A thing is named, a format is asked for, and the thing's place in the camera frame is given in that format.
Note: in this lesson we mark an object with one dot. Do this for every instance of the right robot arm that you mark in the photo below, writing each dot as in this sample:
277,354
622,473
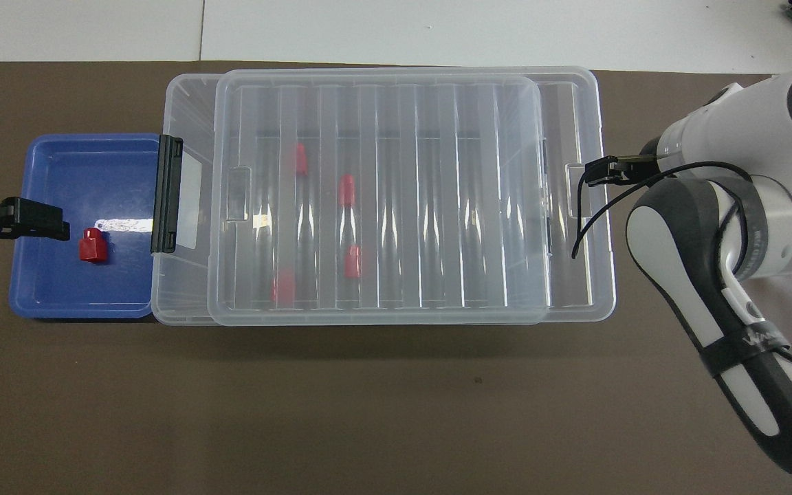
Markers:
685,275

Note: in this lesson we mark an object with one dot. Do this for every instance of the clear plastic box lid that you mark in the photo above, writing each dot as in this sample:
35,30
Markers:
403,206

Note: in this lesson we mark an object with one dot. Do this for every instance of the red block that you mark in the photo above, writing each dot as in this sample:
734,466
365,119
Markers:
353,262
284,287
300,159
346,190
93,245

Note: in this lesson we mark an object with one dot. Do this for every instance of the clear plastic storage box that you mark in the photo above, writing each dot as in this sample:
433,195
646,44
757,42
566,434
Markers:
588,275

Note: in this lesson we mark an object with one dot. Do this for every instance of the black box latch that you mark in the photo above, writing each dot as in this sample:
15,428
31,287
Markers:
166,199

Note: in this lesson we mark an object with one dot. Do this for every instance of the blue plastic tray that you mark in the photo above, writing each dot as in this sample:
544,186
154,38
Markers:
59,289

